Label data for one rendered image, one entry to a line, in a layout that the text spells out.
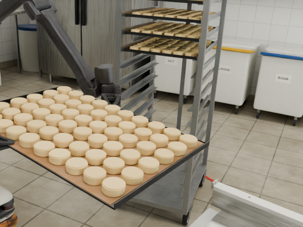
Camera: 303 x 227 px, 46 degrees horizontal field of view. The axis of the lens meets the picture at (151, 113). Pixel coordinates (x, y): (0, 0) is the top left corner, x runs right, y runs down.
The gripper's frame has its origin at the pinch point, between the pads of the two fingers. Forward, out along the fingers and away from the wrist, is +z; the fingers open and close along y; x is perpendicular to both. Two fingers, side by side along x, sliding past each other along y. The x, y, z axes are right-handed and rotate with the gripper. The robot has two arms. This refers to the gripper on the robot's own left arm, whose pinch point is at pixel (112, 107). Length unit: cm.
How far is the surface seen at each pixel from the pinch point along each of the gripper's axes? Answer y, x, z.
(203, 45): -11, -48, -57
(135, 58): 7, -20, -98
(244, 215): 12, -32, 42
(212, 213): 14.1, -24.5, 38.5
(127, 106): 34, -16, -88
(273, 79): 56, -187, -228
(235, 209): 12, -30, 40
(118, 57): 2, -8, -78
